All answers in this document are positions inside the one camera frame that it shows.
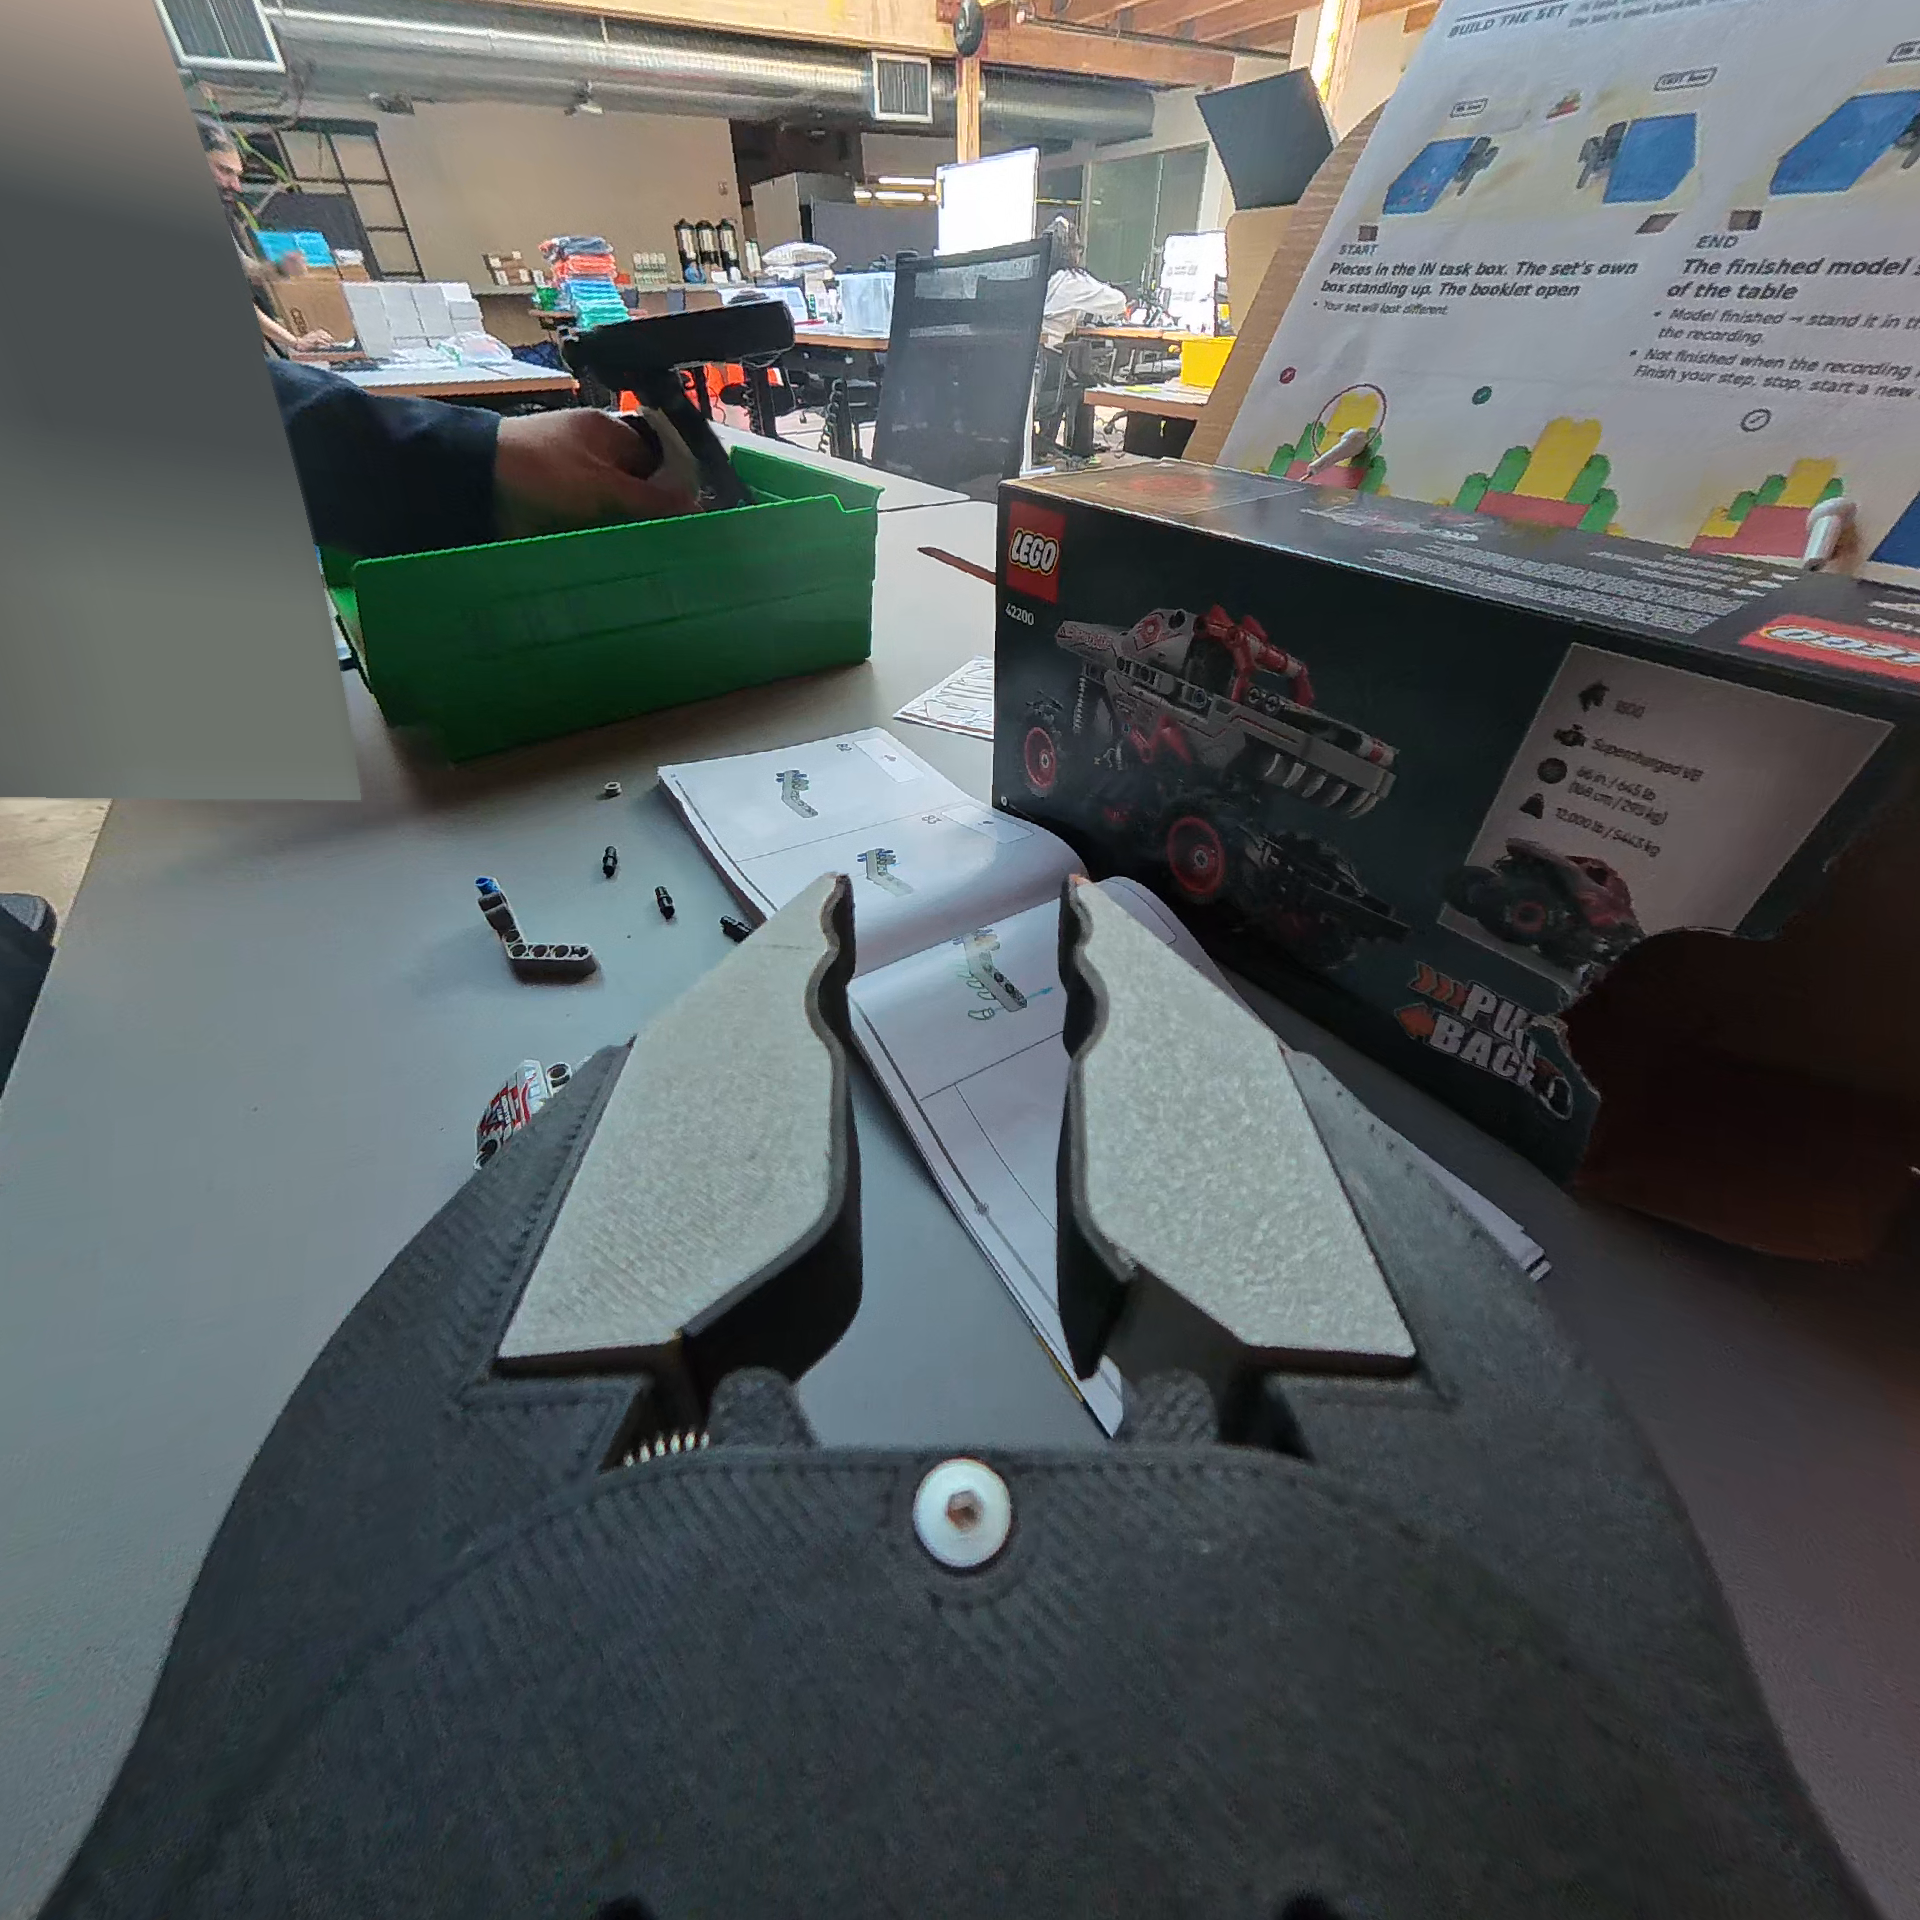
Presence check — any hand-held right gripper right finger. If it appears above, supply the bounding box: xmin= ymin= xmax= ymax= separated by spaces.
xmin=1053 ymin=873 xmax=1421 ymax=1378

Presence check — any dark lego set box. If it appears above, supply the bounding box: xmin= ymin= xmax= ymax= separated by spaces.
xmin=987 ymin=460 xmax=1920 ymax=1264

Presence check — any black tilted monitor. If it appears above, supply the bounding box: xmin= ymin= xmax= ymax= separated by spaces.
xmin=1194 ymin=66 xmax=1336 ymax=213

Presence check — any white computer monitor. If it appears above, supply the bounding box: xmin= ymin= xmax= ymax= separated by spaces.
xmin=934 ymin=145 xmax=1040 ymax=260

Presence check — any white sticker sheet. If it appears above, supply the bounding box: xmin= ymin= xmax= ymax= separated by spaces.
xmin=894 ymin=656 xmax=1000 ymax=740

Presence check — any red white printed lego piece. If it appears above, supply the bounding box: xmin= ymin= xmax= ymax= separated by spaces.
xmin=472 ymin=1058 xmax=576 ymax=1170

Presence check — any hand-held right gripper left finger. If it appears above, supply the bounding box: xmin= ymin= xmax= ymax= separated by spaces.
xmin=490 ymin=871 xmax=867 ymax=1403

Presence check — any grey angled lego beam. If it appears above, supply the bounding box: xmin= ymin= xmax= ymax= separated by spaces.
xmin=477 ymin=881 xmax=600 ymax=986

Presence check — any black mesh office chair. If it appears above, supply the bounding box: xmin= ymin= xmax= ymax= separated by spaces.
xmin=867 ymin=235 xmax=1055 ymax=485

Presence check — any person's left hand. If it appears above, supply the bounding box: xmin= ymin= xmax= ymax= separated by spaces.
xmin=490 ymin=402 xmax=711 ymax=530

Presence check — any open instruction booklet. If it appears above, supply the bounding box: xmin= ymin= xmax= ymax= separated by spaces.
xmin=656 ymin=730 xmax=1557 ymax=1437

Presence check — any green plastic bin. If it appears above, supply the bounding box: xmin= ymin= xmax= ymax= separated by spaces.
xmin=319 ymin=445 xmax=885 ymax=770

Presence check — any printed instruction poster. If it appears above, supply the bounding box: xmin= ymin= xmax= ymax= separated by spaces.
xmin=1221 ymin=0 xmax=1920 ymax=585

